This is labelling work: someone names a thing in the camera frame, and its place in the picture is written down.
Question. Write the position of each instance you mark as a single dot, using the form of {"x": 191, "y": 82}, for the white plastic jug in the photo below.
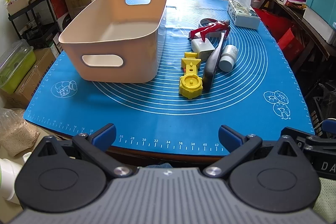
{"x": 9, "y": 173}

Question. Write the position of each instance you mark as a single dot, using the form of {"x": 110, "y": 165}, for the white power adapter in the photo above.
{"x": 203, "y": 48}

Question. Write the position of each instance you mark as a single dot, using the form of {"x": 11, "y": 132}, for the black tv remote control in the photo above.
{"x": 210, "y": 68}

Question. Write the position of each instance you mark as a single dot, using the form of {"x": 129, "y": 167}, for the blue silicone baking mat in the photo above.
{"x": 259, "y": 96}

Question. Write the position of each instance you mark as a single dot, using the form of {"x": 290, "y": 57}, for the bag of wood pellets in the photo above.
{"x": 17, "y": 134}

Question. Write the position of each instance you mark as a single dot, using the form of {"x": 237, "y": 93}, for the black metal shelf rack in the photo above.
{"x": 38, "y": 34}

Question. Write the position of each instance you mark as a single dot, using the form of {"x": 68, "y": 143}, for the beige plastic storage bin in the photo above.
{"x": 117, "y": 41}

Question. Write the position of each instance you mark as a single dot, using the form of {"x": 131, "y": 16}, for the cardboard box under green container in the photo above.
{"x": 30, "y": 83}

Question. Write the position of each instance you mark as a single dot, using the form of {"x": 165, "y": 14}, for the green lidded plastic container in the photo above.
{"x": 15, "y": 64}

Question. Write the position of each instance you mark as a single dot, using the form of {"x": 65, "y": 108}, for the white pill bottle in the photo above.
{"x": 228, "y": 58}

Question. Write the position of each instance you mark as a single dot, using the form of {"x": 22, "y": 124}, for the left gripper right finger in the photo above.
{"x": 240, "y": 149}

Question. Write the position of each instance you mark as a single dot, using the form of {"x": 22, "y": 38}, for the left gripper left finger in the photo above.
{"x": 93, "y": 148}

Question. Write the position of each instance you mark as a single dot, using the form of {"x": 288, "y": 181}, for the red silver hero figure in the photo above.
{"x": 216, "y": 26}

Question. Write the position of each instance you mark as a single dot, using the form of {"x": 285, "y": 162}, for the dark wooden side shelf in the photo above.
{"x": 326, "y": 49}

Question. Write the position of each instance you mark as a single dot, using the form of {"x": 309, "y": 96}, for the tissue box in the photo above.
{"x": 242, "y": 14}

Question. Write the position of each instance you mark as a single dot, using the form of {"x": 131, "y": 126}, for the yellow plastic toy tool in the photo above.
{"x": 190, "y": 84}

